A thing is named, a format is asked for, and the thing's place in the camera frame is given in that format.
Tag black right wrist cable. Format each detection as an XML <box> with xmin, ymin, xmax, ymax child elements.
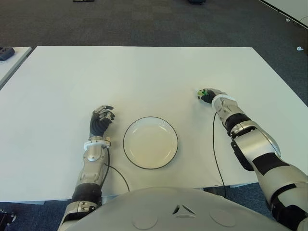
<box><xmin>212</xmin><ymin>112</ymin><xmax>227</xmax><ymax>199</ymax></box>

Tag dark device on side table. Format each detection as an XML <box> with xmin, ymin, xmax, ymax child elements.
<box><xmin>0</xmin><ymin>46</ymin><xmax>15</xmax><ymax>61</ymax></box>

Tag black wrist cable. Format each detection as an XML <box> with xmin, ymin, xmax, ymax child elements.
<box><xmin>101</xmin><ymin>144</ymin><xmax>132</xmax><ymax>193</ymax></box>
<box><xmin>212</xmin><ymin>112</ymin><xmax>227</xmax><ymax>199</ymax></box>

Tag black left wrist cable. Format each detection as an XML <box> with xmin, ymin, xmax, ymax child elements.
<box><xmin>101</xmin><ymin>144</ymin><xmax>132</xmax><ymax>193</ymax></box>

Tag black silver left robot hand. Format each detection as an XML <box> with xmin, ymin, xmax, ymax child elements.
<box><xmin>89</xmin><ymin>104</ymin><xmax>116</xmax><ymax>139</ymax></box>

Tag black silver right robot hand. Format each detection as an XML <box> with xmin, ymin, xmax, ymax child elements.
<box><xmin>201</xmin><ymin>88</ymin><xmax>228</xmax><ymax>104</ymax></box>

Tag green white toothpaste tube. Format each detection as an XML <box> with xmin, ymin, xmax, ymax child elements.
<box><xmin>195</xmin><ymin>88</ymin><xmax>208</xmax><ymax>100</ymax></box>

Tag white side table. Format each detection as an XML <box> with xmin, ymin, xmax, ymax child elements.
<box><xmin>0</xmin><ymin>46</ymin><xmax>33</xmax><ymax>89</ymax></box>

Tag white background table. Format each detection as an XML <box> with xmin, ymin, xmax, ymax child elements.
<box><xmin>258</xmin><ymin>0</ymin><xmax>308</xmax><ymax>28</ymax></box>

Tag white plate with black rim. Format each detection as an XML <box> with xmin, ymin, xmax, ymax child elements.
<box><xmin>123</xmin><ymin>116</ymin><xmax>179</xmax><ymax>170</ymax></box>

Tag grey robot torso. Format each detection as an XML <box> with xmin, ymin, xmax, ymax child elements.
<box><xmin>69</xmin><ymin>186</ymin><xmax>299</xmax><ymax>231</ymax></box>

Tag black wheeled base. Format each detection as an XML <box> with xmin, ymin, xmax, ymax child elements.
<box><xmin>0</xmin><ymin>208</ymin><xmax>17</xmax><ymax>227</ymax></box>

